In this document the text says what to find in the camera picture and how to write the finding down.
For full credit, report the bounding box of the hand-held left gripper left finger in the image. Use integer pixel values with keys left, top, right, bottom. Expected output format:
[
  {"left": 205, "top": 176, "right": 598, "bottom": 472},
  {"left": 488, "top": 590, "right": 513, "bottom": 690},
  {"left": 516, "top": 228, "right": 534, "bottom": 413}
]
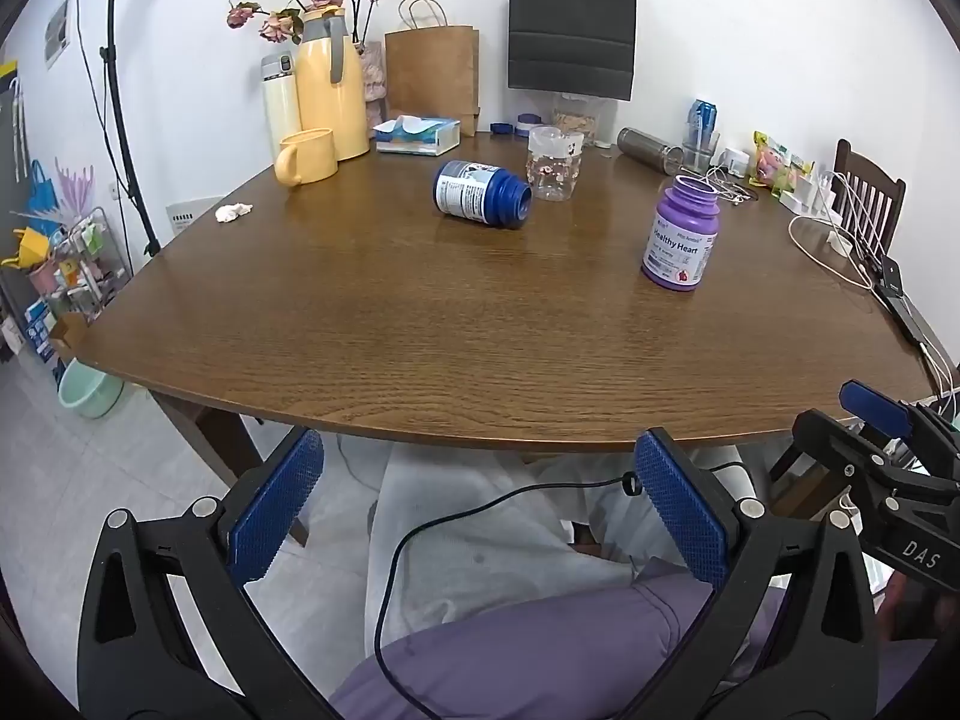
[{"left": 77, "top": 426, "right": 335, "bottom": 720}]

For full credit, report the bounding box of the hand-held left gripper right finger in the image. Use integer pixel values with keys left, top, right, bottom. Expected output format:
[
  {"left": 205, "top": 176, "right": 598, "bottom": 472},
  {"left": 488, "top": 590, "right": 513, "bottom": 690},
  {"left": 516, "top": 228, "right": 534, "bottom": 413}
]
[{"left": 622, "top": 427, "right": 879, "bottom": 720}]

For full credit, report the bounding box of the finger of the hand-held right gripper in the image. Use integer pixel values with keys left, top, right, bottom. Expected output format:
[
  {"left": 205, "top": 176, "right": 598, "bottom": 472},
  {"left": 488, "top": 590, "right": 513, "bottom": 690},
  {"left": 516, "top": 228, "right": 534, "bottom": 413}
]
[
  {"left": 793, "top": 409, "right": 960, "bottom": 512},
  {"left": 838, "top": 381, "right": 960, "bottom": 478}
]

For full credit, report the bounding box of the blue bottle with white label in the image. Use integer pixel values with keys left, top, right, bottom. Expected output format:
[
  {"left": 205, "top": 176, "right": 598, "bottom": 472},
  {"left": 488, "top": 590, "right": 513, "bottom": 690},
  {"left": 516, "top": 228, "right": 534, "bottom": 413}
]
[{"left": 433, "top": 160, "right": 534, "bottom": 227}]

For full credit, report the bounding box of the clear printed glass cup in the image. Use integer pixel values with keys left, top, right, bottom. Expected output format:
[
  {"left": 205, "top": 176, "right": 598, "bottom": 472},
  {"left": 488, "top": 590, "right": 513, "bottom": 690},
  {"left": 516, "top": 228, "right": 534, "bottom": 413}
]
[{"left": 527, "top": 126, "right": 585, "bottom": 202}]

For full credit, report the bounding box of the black flat device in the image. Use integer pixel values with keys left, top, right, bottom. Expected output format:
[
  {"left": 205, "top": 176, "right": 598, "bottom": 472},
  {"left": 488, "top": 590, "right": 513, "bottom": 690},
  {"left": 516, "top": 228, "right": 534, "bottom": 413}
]
[{"left": 870, "top": 255, "right": 940, "bottom": 347}]

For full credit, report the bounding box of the green plastic basin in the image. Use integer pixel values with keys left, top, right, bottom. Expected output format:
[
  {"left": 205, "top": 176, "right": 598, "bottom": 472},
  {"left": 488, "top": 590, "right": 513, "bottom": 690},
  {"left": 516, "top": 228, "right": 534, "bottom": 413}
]
[{"left": 58, "top": 361, "right": 125, "bottom": 421}]

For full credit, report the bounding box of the dark wooden chair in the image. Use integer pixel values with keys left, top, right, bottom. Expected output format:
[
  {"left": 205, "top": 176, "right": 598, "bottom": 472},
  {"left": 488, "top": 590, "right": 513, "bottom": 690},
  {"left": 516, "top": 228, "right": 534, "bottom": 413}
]
[{"left": 832, "top": 139, "right": 907, "bottom": 262}]

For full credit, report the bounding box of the purple bottle with label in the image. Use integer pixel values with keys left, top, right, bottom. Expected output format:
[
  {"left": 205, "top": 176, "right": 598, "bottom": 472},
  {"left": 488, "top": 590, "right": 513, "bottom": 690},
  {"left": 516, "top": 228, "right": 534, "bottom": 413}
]
[{"left": 641, "top": 175, "right": 722, "bottom": 292}]

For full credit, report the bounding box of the green pink snack packet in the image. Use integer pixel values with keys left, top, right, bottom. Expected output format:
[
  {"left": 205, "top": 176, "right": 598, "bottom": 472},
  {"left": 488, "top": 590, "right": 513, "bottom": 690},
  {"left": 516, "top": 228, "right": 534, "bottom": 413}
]
[{"left": 752, "top": 131, "right": 815, "bottom": 193}]

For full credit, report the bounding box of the storage rack cart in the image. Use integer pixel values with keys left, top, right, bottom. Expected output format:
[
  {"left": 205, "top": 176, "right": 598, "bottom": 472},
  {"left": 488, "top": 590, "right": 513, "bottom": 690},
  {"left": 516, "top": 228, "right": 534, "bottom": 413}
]
[{"left": 0, "top": 206, "right": 133, "bottom": 362}]

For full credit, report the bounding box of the steel bottle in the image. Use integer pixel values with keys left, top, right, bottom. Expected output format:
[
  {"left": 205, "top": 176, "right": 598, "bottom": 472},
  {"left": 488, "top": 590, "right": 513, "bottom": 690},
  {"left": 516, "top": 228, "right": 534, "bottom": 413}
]
[{"left": 616, "top": 127, "right": 685, "bottom": 176}]

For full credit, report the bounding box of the yellow mug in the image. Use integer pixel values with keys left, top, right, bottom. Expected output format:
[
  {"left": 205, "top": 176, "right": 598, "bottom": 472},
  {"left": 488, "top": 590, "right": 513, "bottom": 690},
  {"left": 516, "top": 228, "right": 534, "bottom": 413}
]
[{"left": 274, "top": 128, "right": 340, "bottom": 185}]

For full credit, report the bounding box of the blue tote bag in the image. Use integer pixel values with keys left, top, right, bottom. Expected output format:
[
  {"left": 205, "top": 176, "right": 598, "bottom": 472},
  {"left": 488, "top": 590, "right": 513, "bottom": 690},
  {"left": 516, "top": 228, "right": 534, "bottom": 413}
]
[{"left": 28, "top": 160, "right": 62, "bottom": 220}]

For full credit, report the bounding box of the blue tissue box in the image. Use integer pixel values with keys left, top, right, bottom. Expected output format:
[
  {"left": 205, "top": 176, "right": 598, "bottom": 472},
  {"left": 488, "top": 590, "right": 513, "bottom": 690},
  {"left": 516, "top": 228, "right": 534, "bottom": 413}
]
[{"left": 373, "top": 115, "right": 461, "bottom": 157}]

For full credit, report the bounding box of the cream thermos bottle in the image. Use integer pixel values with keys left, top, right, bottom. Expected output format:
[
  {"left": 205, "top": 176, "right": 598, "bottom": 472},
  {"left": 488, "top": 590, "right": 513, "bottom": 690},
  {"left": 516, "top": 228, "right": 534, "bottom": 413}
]
[{"left": 261, "top": 52, "right": 304, "bottom": 160}]

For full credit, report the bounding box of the clear snack jar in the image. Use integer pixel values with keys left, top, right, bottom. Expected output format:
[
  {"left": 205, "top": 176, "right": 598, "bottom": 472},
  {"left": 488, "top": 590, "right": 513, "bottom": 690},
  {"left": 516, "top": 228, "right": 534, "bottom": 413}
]
[{"left": 553, "top": 92, "right": 602, "bottom": 148}]

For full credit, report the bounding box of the black light stand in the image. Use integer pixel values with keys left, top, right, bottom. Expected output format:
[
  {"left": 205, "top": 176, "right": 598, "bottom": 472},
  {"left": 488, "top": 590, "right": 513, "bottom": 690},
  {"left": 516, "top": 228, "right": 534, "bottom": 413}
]
[{"left": 100, "top": 0, "right": 163, "bottom": 257}]

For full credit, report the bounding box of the yellow thermos jug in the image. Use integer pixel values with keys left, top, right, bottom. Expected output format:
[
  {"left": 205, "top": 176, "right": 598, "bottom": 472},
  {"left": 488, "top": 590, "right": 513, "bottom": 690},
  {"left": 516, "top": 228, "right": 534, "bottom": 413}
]
[{"left": 294, "top": 7, "right": 371, "bottom": 162}]

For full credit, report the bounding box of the pink flower vase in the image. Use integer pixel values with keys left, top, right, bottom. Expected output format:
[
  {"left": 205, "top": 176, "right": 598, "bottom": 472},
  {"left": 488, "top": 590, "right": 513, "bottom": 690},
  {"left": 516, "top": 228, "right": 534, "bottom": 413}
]
[{"left": 360, "top": 41, "right": 388, "bottom": 130}]

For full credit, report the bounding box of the brown paper bag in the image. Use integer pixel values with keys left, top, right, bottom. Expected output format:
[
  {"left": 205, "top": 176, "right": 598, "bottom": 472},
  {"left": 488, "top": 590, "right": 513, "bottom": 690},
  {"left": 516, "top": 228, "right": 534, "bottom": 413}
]
[{"left": 385, "top": 0, "right": 481, "bottom": 138}]

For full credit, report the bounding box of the black paper bag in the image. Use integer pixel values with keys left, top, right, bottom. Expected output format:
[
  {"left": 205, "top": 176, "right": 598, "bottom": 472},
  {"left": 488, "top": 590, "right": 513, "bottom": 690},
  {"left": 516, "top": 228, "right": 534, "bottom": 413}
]
[{"left": 508, "top": 0, "right": 638, "bottom": 101}]

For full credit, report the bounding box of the black cable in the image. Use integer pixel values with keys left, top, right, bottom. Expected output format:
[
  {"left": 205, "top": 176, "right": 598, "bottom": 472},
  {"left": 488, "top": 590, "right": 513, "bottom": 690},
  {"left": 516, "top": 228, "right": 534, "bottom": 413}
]
[{"left": 373, "top": 471, "right": 640, "bottom": 720}]

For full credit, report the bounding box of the white looped charging cable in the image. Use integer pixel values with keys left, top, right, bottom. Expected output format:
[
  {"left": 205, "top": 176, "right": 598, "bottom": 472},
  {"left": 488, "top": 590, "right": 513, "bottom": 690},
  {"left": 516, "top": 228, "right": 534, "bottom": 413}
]
[{"left": 787, "top": 215, "right": 880, "bottom": 290}]

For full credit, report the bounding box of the white earphone cable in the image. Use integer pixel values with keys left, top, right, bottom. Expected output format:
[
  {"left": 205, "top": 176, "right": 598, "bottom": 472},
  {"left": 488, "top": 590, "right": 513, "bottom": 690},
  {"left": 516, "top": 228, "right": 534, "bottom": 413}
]
[{"left": 703, "top": 167, "right": 760, "bottom": 205}]

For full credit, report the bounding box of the white wall heater panel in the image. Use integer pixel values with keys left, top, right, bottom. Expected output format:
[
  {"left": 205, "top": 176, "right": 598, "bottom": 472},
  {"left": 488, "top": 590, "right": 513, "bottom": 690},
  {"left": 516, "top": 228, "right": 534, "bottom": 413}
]
[{"left": 165, "top": 197, "right": 227, "bottom": 238}]

